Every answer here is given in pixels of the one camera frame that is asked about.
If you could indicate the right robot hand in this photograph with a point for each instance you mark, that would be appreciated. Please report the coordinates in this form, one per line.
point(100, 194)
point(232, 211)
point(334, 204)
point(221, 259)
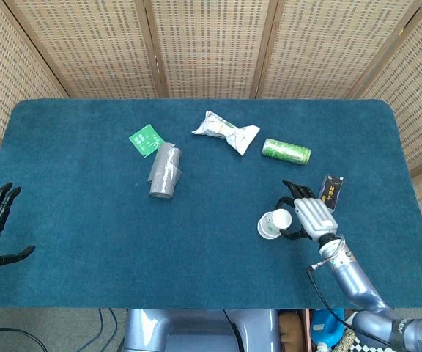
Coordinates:
point(315, 216)

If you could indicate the white paper cup green print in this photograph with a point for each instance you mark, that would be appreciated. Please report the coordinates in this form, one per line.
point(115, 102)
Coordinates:
point(261, 231)
point(281, 219)

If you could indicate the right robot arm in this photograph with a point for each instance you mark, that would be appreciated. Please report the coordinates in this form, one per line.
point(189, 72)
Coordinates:
point(357, 282)

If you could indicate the dark purple small box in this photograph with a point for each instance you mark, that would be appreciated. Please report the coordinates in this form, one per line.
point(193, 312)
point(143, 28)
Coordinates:
point(330, 192)

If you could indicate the green drink can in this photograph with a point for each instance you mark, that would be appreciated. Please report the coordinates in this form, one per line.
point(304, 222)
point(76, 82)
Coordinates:
point(286, 151)

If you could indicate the blue plastic container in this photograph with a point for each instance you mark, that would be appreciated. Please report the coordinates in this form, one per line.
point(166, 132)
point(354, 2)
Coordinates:
point(326, 324)

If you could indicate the brown bag under table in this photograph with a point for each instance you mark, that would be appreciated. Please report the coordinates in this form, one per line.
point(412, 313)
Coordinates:
point(291, 330)

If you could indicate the crumpled white snack packet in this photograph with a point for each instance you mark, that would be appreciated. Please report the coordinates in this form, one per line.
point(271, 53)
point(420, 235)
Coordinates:
point(229, 132)

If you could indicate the blue carpet table cloth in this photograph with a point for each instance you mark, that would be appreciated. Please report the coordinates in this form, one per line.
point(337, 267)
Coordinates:
point(196, 238)

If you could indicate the black white checkered board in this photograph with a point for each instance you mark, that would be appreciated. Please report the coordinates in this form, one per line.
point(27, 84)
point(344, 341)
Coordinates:
point(361, 346)

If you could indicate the grey garbage bag roll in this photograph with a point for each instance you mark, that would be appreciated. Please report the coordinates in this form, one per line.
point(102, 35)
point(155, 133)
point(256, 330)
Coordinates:
point(164, 172)

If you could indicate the blue grey robot torso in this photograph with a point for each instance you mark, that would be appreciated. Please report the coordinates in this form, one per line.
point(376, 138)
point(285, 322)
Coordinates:
point(196, 330)

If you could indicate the green printed card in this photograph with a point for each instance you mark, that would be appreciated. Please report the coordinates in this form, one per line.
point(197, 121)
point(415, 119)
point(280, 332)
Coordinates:
point(143, 141)

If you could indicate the woven bamboo folding screen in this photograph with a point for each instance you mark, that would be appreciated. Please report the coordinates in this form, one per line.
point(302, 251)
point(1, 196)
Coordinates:
point(211, 44)

